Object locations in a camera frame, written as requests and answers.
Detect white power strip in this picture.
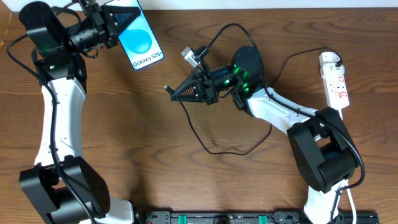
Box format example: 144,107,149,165
320,63,349,110

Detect white charger plug adapter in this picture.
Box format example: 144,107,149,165
319,51,343,70

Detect blue Galaxy smartphone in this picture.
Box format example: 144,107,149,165
105,0,164,70

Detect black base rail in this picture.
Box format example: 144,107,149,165
134,210,380,224

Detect brown cardboard panel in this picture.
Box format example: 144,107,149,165
0,1,12,49

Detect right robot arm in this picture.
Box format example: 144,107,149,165
164,46,363,223

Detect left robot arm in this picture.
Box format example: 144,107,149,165
19,1,141,223

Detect black charging cable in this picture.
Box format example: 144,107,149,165
164,47,343,156

